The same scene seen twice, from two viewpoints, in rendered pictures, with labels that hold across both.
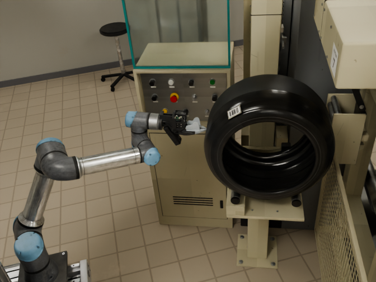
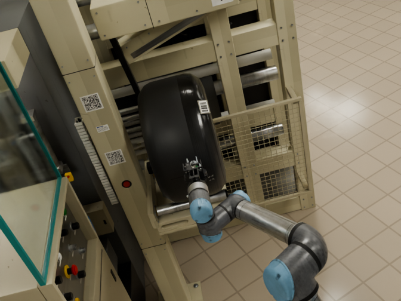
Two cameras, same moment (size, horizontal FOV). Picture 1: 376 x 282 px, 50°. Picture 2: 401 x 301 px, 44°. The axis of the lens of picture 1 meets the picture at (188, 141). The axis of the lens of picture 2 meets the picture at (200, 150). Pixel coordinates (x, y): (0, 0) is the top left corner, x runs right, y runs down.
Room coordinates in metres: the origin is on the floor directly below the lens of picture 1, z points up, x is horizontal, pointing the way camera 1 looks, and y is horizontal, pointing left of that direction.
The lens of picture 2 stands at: (1.68, 1.45, 2.47)
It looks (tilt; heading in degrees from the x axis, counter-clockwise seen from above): 37 degrees down; 261
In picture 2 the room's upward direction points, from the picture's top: 16 degrees counter-clockwise
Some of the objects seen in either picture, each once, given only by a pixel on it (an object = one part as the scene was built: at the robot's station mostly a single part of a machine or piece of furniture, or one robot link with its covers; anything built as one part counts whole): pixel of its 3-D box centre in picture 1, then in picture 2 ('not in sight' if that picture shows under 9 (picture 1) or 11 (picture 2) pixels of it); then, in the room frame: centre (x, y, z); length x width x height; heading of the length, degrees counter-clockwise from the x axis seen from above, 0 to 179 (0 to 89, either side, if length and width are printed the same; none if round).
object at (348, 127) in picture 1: (342, 128); (132, 126); (1.63, -0.78, 1.05); 0.20 x 0.15 x 0.30; 169
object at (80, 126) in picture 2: not in sight; (99, 162); (1.84, -0.39, 1.19); 0.05 x 0.04 x 0.48; 79
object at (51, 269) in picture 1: (39, 268); not in sight; (1.17, 0.73, 0.77); 0.15 x 0.15 x 0.10
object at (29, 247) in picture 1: (31, 250); not in sight; (1.18, 0.73, 0.88); 0.13 x 0.12 x 0.14; 22
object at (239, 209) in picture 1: (236, 185); (193, 212); (1.52, -0.23, 0.83); 0.36 x 0.09 x 0.06; 169
